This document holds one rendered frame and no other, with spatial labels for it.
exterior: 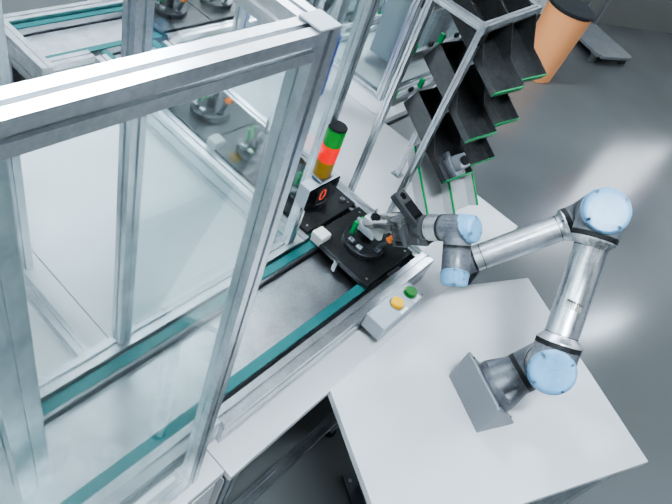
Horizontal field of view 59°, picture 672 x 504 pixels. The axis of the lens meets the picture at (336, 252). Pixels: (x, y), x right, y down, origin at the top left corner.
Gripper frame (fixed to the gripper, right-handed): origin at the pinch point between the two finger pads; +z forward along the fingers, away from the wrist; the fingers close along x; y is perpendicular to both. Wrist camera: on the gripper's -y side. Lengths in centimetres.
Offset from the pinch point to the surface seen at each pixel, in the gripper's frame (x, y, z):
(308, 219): -7.8, -2.8, 19.1
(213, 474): -78, 32, -4
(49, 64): -34, -69, 96
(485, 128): 31.7, -16.7, -24.2
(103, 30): -1, -78, 113
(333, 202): 5.3, -3.5, 19.9
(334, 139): -21.2, -30.0, -13.7
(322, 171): -21.2, -22.0, -6.7
